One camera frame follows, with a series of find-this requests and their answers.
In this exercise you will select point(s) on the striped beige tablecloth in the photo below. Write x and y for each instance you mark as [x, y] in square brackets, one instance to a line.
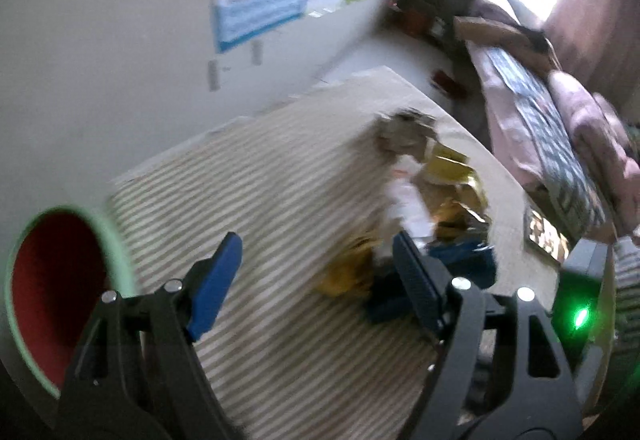
[275, 169]

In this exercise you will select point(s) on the blue plaid blanket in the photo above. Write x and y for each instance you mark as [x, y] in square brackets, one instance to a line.
[545, 119]

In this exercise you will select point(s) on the orange container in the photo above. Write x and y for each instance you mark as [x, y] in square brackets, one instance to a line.
[415, 21]

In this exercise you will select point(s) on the yellow snack wrapper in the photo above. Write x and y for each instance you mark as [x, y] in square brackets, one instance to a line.
[450, 169]

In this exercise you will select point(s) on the pink pillow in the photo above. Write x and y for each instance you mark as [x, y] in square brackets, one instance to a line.
[492, 2]

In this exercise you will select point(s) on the green bin with red inside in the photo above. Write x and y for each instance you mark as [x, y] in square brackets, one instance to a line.
[50, 280]

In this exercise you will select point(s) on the red shoes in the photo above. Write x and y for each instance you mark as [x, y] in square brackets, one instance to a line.
[447, 82]

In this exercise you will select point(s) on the grey paper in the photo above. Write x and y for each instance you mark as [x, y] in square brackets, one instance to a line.
[405, 132]

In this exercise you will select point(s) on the pink quilt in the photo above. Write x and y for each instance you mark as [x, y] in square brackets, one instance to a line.
[590, 134]

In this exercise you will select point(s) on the yellow brown wrapper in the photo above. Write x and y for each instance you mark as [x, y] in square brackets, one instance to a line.
[350, 275]

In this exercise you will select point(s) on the brown coat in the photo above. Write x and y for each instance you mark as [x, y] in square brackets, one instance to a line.
[500, 34]

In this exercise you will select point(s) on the pink brown curtain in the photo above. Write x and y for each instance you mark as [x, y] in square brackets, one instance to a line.
[600, 19]

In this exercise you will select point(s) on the pink bed sheet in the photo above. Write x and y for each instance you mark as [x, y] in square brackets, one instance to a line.
[510, 134]

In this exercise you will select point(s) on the gold brown foil wrapper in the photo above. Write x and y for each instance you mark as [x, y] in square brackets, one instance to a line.
[460, 217]

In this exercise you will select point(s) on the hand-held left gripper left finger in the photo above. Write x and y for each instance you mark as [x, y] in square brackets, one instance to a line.
[215, 285]

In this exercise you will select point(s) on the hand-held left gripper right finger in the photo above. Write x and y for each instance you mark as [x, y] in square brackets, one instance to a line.
[417, 282]

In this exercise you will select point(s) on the white paper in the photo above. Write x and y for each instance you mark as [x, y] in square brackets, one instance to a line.
[410, 205]

